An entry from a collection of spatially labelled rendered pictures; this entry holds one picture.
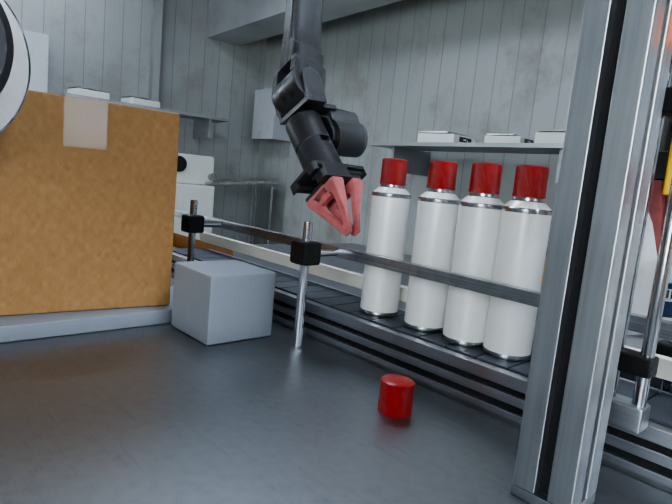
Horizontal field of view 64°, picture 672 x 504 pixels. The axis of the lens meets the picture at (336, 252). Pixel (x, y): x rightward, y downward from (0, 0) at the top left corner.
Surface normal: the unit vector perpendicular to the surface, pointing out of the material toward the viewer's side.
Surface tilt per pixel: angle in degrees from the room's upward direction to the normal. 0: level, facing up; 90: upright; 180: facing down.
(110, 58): 90
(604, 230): 90
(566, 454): 90
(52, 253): 90
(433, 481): 0
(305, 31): 58
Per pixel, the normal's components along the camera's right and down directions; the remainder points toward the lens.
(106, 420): 0.10, -0.99
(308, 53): 0.55, -0.31
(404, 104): -0.78, 0.00
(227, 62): 0.62, 0.16
